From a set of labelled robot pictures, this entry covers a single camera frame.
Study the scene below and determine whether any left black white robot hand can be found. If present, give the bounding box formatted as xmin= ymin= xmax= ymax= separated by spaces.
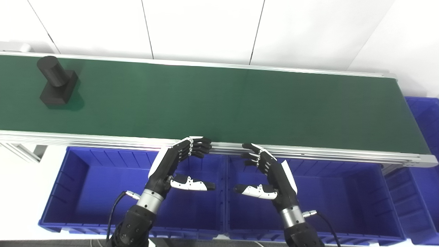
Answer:
xmin=146 ymin=136 xmax=216 ymax=199

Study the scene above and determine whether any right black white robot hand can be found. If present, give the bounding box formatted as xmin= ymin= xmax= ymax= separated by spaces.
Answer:
xmin=233 ymin=143 xmax=299 ymax=211

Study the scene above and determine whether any black cylinder-on-block part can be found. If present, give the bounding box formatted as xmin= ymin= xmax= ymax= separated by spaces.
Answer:
xmin=37 ymin=56 xmax=80 ymax=105

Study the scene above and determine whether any blue plastic bin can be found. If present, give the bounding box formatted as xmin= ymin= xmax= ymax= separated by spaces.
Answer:
xmin=384 ymin=97 xmax=439 ymax=245
xmin=225 ymin=154 xmax=407 ymax=246
xmin=38 ymin=146 xmax=227 ymax=240

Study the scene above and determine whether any green conveyor belt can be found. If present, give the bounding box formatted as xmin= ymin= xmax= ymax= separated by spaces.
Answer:
xmin=0 ymin=55 xmax=431 ymax=155
xmin=0 ymin=51 xmax=439 ymax=168

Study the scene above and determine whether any aluminium conveyor support leg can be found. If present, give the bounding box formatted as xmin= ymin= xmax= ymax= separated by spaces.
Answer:
xmin=0 ymin=142 xmax=48 ymax=163

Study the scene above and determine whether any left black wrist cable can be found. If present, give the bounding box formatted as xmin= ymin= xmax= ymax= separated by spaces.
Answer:
xmin=106 ymin=191 xmax=141 ymax=242

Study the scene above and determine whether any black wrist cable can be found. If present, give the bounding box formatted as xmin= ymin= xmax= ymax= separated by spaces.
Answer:
xmin=303 ymin=210 xmax=342 ymax=247
xmin=106 ymin=191 xmax=141 ymax=242

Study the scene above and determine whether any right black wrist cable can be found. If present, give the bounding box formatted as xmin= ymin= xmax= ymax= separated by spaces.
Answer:
xmin=303 ymin=210 xmax=342 ymax=247

